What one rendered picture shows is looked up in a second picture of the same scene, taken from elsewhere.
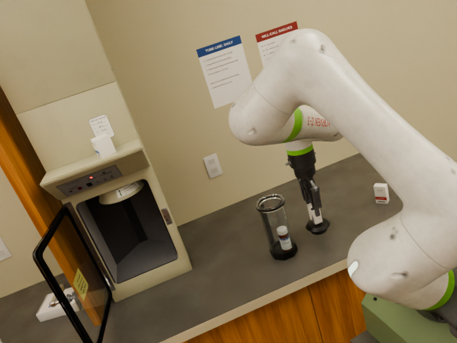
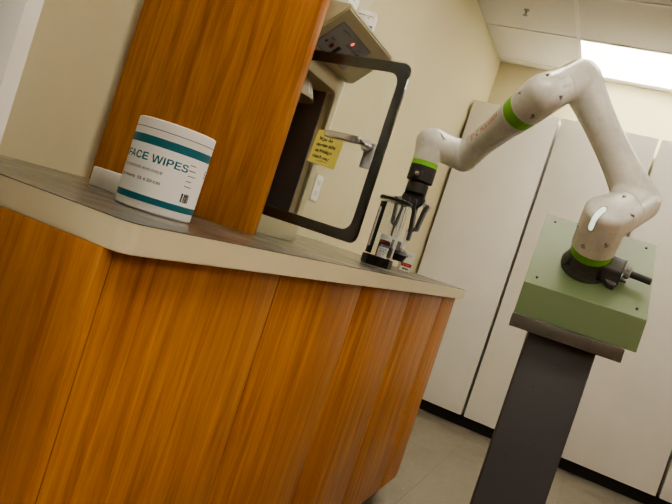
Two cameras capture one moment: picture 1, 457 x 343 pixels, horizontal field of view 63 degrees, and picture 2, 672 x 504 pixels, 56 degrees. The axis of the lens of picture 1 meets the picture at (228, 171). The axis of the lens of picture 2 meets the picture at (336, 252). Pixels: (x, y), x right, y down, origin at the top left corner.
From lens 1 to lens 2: 1.90 m
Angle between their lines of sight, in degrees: 60
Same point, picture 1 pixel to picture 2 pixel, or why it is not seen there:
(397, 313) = (559, 283)
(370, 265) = (616, 208)
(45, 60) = not seen: outside the picture
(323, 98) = (603, 103)
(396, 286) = (629, 222)
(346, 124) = (610, 124)
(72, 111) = not seen: outside the picture
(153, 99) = not seen: hidden behind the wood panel
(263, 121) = (567, 96)
